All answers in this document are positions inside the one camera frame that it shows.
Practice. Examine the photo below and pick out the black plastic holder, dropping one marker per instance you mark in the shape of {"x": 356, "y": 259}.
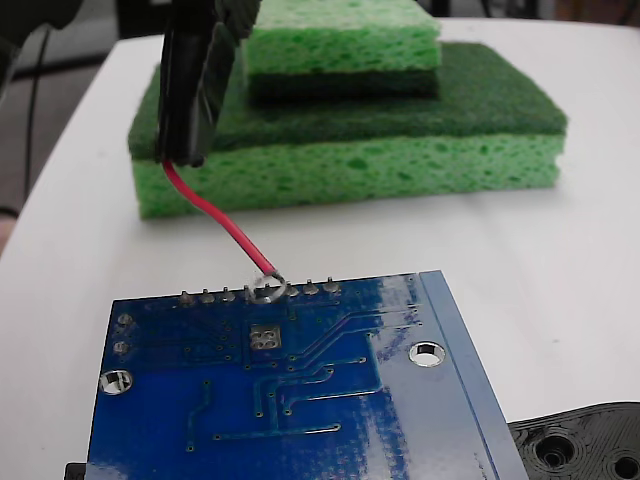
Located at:
{"x": 575, "y": 440}

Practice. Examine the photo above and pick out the small green scrub sponge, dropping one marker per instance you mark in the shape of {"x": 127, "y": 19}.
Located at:
{"x": 345, "y": 45}

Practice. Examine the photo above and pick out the blue printed circuit board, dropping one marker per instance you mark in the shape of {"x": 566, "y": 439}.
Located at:
{"x": 280, "y": 400}

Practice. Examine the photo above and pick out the large green scrub sponge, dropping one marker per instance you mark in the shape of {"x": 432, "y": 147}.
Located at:
{"x": 375, "y": 165}

